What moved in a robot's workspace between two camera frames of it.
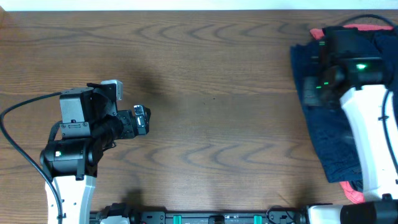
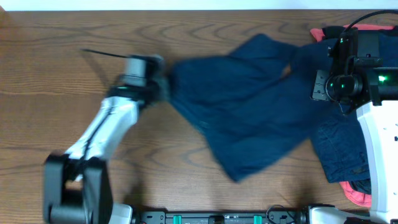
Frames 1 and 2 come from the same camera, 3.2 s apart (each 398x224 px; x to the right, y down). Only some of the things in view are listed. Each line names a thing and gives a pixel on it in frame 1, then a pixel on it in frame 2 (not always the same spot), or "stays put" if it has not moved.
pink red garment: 355,193 stays put
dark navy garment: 387,41 stays put
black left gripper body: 132,123 to 161,82
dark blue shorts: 331,126 to 252,103
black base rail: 280,214 stays put
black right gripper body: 315,93 stays put
